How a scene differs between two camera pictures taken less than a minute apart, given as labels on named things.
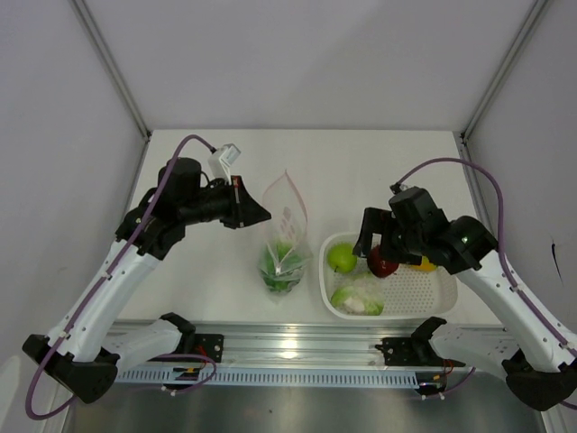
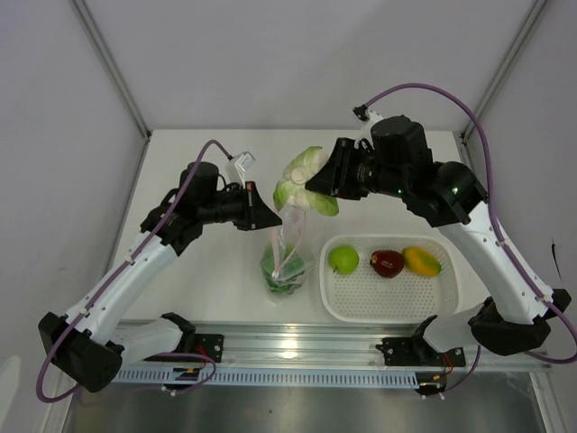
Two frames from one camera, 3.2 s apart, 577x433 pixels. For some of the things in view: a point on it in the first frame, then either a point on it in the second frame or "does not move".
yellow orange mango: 425,266 does not move
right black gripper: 375,221 to 334,177
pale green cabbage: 363,296 to 292,190
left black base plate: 211,345 does not move
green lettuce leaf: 282,266 does not move
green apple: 340,258 does not move
